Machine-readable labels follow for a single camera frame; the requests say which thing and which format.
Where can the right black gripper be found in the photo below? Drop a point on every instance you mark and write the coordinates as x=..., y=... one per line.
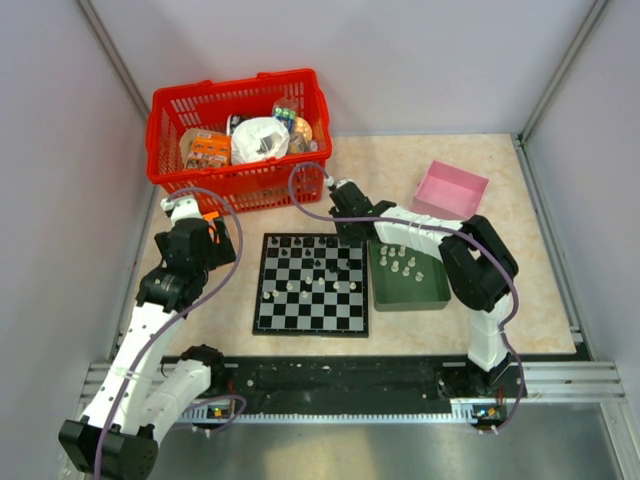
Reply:
x=346, y=238

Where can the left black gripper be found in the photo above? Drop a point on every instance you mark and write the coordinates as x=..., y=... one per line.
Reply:
x=221, y=254

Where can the black and white chessboard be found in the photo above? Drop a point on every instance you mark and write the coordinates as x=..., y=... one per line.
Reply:
x=312, y=284

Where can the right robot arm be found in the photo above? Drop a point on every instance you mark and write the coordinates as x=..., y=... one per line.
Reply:
x=479, y=267

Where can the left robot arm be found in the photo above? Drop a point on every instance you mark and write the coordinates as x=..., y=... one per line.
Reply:
x=119, y=433

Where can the red plastic shopping basket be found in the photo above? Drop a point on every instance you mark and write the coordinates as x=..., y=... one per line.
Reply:
x=294, y=97

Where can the dark green tray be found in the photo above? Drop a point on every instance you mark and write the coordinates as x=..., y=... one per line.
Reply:
x=406, y=280

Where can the pink box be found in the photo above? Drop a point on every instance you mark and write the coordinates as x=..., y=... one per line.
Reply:
x=448, y=192

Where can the orange snack box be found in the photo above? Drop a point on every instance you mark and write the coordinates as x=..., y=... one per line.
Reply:
x=203, y=149

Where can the white plastic bag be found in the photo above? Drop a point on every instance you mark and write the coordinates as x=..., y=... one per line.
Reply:
x=259, y=139

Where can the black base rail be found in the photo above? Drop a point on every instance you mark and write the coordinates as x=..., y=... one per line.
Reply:
x=361, y=385

